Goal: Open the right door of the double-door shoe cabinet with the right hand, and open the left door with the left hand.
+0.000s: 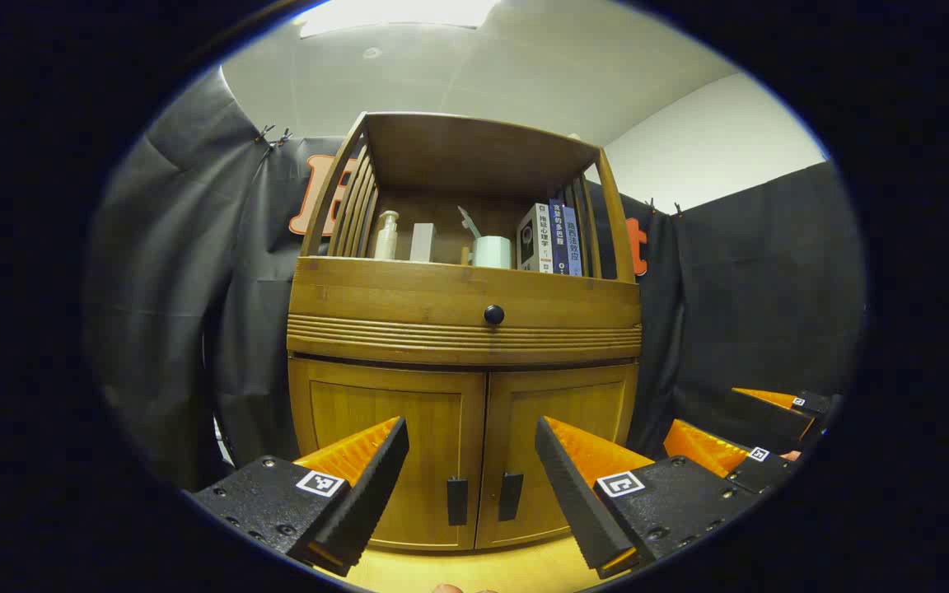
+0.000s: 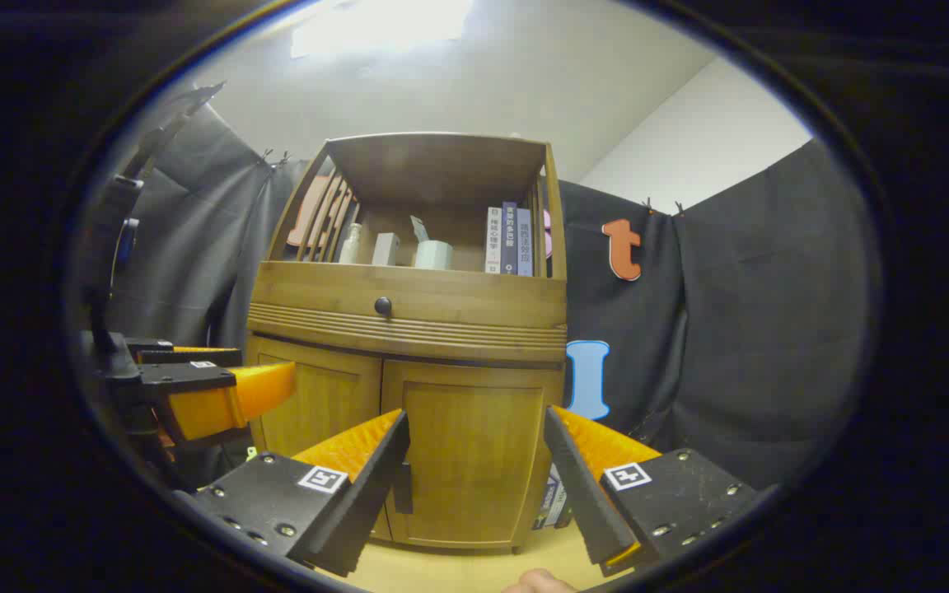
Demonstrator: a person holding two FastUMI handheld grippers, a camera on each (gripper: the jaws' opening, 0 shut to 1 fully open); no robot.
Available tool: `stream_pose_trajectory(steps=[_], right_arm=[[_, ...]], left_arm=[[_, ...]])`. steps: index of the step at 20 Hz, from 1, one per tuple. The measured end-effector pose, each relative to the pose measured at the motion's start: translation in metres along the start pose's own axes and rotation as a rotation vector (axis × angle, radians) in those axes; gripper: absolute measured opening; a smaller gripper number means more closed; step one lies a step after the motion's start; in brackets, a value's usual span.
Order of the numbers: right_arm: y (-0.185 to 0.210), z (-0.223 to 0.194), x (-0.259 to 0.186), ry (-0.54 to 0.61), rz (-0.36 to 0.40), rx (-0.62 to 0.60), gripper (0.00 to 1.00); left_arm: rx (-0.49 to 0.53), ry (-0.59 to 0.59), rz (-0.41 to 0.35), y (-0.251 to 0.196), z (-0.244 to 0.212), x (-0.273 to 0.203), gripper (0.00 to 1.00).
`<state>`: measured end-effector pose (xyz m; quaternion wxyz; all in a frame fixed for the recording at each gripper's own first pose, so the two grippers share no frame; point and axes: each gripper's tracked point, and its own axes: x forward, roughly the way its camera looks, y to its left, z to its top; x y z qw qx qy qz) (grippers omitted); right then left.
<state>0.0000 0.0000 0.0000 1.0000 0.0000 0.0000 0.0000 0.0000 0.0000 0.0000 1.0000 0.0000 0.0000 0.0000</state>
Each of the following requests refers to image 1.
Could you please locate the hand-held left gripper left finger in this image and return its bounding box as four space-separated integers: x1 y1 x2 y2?
182 416 409 577

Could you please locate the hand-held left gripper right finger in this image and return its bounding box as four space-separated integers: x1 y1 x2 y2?
535 416 764 580

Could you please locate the wooden cabinet door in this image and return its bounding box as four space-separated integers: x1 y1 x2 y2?
289 356 488 551
474 362 638 550

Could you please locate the wooden double-door shoe cabinet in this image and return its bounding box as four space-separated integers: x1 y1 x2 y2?
285 111 644 553

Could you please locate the ribbed wooden drawer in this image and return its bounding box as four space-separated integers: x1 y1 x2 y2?
287 255 643 367

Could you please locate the cream pump bottle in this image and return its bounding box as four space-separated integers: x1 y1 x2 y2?
373 210 400 261

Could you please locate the light blue book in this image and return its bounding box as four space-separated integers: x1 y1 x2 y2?
563 204 584 277

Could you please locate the pale green cup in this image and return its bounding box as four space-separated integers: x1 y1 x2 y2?
472 236 513 269

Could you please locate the white book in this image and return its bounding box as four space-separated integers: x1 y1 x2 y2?
517 203 555 273

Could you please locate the dark blue book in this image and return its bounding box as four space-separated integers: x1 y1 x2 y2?
548 198 570 275

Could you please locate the black backdrop cloth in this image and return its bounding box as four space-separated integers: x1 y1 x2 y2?
83 66 867 495

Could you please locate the ceiling light panel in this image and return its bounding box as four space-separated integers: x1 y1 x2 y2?
293 0 500 40

